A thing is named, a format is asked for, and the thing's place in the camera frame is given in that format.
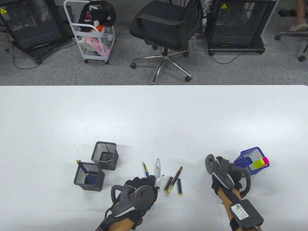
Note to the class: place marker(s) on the person's left hand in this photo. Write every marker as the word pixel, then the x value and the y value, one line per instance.
pixel 150 181

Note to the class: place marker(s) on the person's right hand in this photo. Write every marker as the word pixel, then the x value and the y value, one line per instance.
pixel 237 176

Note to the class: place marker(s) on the blue gold fountain pen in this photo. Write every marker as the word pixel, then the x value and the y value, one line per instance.
pixel 89 177
pixel 146 169

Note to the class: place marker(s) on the yellow highlighter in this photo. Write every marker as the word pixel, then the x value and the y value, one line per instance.
pixel 251 166

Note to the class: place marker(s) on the black fountain pen cap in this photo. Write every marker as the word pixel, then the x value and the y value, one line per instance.
pixel 169 184

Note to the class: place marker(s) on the black gold fountain pen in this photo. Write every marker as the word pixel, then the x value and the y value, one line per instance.
pixel 175 179

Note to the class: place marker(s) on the yellow highlighter pen cap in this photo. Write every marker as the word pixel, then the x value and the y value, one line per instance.
pixel 259 163

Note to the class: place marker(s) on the blue fountain pen cap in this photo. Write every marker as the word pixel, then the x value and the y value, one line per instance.
pixel 179 187

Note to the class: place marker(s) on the pink highlighter pen cap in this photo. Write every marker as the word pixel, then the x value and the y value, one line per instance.
pixel 266 160

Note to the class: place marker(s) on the person's left forearm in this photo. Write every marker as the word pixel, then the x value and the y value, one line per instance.
pixel 122 223

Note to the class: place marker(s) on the person's right forearm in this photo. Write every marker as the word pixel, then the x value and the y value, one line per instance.
pixel 228 197

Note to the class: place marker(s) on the black forearm sensor box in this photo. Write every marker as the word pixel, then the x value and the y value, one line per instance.
pixel 245 214

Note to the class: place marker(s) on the blue mesh pen holder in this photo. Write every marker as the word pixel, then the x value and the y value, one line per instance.
pixel 250 152

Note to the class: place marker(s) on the black mesh pen holder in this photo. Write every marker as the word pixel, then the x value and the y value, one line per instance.
pixel 98 151
pixel 81 172

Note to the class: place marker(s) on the grey handheld controller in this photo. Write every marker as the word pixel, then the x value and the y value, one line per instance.
pixel 222 173
pixel 144 198

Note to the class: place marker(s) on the black office chair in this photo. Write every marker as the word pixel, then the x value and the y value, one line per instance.
pixel 163 26
pixel 301 58

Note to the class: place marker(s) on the white power strip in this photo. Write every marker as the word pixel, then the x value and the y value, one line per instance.
pixel 195 43

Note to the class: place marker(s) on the pink bag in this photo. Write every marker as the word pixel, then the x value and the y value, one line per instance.
pixel 98 45

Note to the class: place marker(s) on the black mesh cabinet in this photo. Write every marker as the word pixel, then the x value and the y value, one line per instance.
pixel 235 26
pixel 36 26

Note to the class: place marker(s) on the white plastic bag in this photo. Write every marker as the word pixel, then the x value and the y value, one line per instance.
pixel 83 43

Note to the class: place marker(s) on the orange box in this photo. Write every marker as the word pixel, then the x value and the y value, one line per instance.
pixel 99 29

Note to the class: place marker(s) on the beige slipper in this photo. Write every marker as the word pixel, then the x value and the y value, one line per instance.
pixel 298 27

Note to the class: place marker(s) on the white rolling cart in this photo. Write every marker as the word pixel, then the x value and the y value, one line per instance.
pixel 83 30

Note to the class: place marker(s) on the black power strip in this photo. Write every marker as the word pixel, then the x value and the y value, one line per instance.
pixel 285 12

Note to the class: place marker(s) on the black bag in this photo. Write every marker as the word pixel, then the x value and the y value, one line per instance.
pixel 103 12

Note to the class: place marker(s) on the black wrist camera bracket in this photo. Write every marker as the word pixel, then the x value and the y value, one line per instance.
pixel 138 222

